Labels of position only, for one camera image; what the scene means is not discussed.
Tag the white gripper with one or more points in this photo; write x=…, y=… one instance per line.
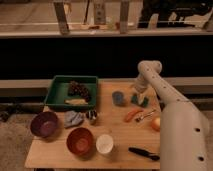
x=141, y=95

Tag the green sponge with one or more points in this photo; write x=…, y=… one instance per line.
x=135, y=100

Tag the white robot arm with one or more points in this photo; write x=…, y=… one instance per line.
x=183, y=127

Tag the orange bowl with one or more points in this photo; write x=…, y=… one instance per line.
x=80, y=141

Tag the purple bowl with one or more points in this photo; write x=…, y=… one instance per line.
x=44, y=124

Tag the orange carrot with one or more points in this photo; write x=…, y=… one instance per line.
x=131, y=114

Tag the silver fork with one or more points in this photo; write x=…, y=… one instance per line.
x=145, y=115

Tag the blue cup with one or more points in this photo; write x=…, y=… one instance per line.
x=118, y=98

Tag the orange apple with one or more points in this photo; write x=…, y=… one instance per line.
x=155, y=124

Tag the white cup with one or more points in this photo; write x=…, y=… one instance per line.
x=104, y=144

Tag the yellow banana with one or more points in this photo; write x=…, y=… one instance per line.
x=76, y=102

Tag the dark grape bunch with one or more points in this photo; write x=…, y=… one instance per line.
x=80, y=89

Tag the grey crumpled cloth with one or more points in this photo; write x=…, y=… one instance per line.
x=73, y=118

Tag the green plastic tray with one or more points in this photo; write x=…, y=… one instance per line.
x=58, y=92

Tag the black handled utensil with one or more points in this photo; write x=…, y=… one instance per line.
x=144, y=153

